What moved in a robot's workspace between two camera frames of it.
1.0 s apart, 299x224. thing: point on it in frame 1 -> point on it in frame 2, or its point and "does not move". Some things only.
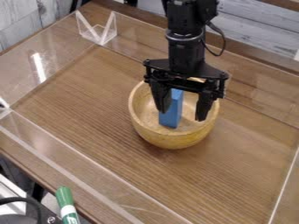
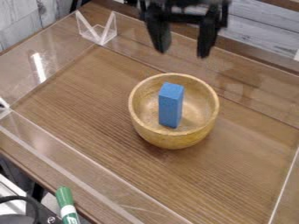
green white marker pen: x=66 y=200 does not move
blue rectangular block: x=170 y=118 does not move
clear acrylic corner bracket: x=98 y=33 does not move
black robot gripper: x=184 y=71 -> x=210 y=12
